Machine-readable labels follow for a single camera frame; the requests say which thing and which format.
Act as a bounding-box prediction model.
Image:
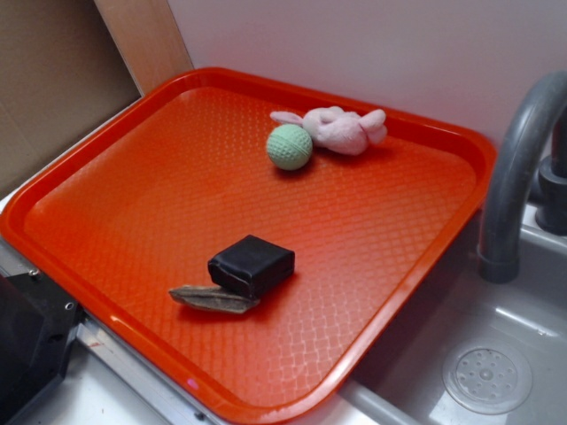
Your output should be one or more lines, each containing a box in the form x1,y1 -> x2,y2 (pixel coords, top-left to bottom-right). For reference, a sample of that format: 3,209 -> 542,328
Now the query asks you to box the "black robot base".
1,270 -> 82,424

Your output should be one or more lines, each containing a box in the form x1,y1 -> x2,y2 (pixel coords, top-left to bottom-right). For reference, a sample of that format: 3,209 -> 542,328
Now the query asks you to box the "green dimpled ball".
266,124 -> 313,171

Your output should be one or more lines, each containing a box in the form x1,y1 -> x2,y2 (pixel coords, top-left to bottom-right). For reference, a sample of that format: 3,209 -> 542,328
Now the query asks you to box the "orange plastic tray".
1,68 -> 496,424

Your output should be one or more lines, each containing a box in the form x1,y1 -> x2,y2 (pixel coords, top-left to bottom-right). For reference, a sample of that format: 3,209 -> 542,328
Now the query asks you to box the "black wrapped block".
207,235 -> 295,300

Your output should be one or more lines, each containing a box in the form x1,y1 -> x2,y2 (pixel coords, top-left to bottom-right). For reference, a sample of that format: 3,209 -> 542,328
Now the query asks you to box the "pink plush bunny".
270,106 -> 387,156

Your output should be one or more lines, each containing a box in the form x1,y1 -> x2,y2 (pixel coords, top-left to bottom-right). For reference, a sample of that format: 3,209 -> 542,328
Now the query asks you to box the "wooden board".
95,0 -> 194,96

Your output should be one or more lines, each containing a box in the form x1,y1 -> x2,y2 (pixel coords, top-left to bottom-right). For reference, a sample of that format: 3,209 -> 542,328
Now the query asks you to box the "grey plastic sink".
340,207 -> 567,425

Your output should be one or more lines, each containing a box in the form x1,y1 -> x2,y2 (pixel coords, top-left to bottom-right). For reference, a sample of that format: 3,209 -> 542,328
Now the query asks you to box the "grey curved faucet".
478,71 -> 566,283

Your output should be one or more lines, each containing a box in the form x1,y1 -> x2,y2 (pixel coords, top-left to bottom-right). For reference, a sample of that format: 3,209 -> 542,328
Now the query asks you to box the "brown cardboard panel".
1,1 -> 140,196

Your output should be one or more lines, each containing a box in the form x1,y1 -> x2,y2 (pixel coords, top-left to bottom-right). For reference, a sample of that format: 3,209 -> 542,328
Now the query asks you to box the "round sink drain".
442,338 -> 532,415

